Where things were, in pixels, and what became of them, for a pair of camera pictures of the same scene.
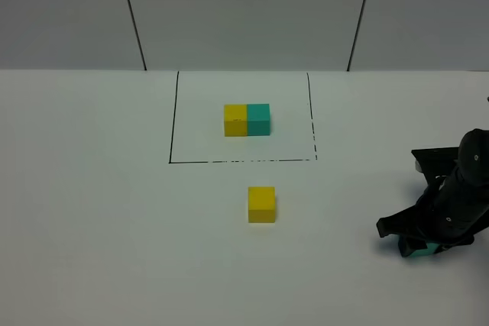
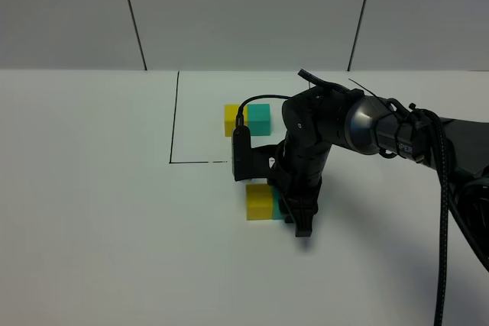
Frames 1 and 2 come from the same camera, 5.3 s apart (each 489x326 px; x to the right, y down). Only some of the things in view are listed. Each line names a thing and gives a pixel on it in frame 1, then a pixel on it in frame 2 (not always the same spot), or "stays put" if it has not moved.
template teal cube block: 258,119 stays put
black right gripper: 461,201 → 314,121
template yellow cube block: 235,120 stays put
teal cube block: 431,249 → 276,211
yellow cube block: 261,204 stays put
